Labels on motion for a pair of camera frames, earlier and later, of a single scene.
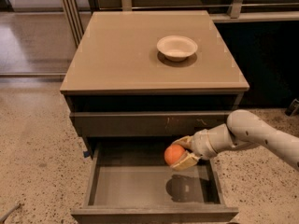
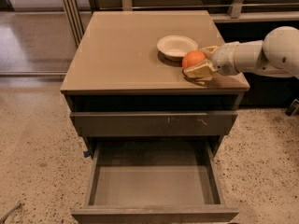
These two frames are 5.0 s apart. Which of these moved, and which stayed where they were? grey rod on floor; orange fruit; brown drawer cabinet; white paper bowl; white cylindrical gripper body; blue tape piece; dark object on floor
Moved: white cylindrical gripper body; orange fruit
Stayed: white paper bowl; grey rod on floor; brown drawer cabinet; dark object on floor; blue tape piece
